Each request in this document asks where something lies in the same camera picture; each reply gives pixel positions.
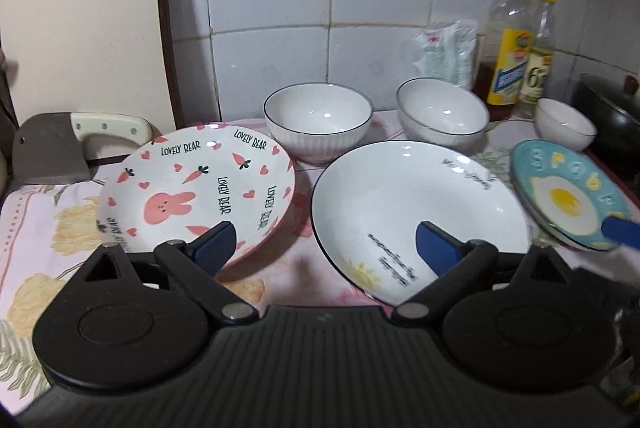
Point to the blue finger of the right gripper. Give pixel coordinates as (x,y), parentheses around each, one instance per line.
(622,231)

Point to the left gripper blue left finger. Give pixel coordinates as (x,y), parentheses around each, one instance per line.
(193,266)

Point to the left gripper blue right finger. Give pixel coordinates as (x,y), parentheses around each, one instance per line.
(457,266)

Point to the blue fried egg plate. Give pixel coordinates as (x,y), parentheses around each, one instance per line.
(567,193)

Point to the pink rabbit carrot plate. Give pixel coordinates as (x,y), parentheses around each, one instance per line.
(178,186)

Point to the white black-rimmed plate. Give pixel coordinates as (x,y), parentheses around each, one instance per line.
(367,205)

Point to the black wok with lid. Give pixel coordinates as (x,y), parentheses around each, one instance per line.
(614,111)

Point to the right white ribbed bowl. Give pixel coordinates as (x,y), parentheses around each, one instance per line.
(560,123)

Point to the white ribbed bowl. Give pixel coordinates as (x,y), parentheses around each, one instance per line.
(437,112)
(560,123)
(317,123)

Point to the middle white ribbed bowl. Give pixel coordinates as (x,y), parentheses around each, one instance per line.
(437,112)

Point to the left white ribbed bowl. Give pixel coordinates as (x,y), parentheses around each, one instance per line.
(317,123)

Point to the clear vinegar bottle yellow cap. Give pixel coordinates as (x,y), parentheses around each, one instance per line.
(539,60)

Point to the white seasoning bag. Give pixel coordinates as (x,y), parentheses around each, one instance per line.
(446,51)

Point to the amber cooking wine bottle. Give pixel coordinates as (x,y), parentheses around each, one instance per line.
(508,37)

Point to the beige cutting board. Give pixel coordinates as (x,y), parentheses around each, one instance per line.
(96,56)

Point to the cleaver with cream handle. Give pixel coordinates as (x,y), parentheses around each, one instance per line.
(49,148)

